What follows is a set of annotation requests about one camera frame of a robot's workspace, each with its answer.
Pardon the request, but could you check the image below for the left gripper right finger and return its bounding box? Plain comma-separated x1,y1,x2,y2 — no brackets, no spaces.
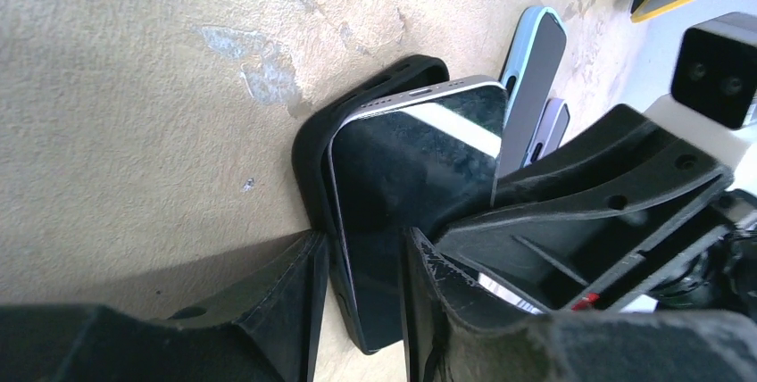
402,228,756,381

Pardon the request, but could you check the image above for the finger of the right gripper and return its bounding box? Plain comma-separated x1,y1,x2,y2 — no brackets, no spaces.
435,160,733,311
490,103,720,210

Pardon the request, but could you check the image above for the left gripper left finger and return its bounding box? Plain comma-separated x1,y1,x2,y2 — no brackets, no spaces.
1,230,328,381

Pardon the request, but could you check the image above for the lavender phone case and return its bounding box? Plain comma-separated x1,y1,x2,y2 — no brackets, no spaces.
523,98,570,166

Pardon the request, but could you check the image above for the black phone case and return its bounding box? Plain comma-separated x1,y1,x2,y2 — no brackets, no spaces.
291,54,450,355

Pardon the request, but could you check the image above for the black phone with grey edge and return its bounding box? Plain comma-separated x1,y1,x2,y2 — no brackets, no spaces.
326,75,508,354

